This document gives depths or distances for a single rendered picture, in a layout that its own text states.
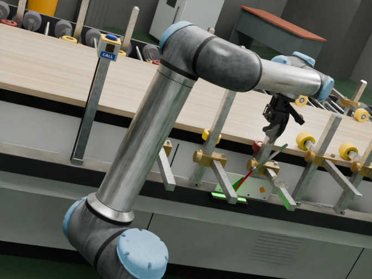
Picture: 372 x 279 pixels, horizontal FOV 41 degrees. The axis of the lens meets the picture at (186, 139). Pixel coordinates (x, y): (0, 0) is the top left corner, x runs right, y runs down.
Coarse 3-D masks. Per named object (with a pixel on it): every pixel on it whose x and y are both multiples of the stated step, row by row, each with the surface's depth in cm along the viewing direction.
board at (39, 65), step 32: (0, 32) 244; (32, 32) 261; (0, 64) 207; (32, 64) 219; (64, 64) 233; (96, 64) 249; (128, 64) 267; (64, 96) 200; (128, 96) 224; (192, 96) 254; (256, 96) 295; (192, 128) 218; (224, 128) 228; (256, 128) 243; (288, 128) 260; (320, 128) 279; (352, 128) 302; (352, 160) 249
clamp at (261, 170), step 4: (252, 160) 214; (248, 164) 215; (252, 164) 212; (256, 164) 212; (264, 164) 213; (268, 164) 215; (272, 164) 217; (248, 168) 214; (260, 168) 213; (264, 168) 214; (272, 168) 215; (276, 168) 215; (252, 172) 214; (256, 172) 214; (260, 172) 214; (276, 172) 216
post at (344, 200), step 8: (368, 144) 224; (368, 152) 223; (360, 160) 227; (368, 160) 224; (352, 176) 230; (360, 176) 228; (352, 184) 229; (344, 192) 233; (344, 200) 233; (344, 208) 235
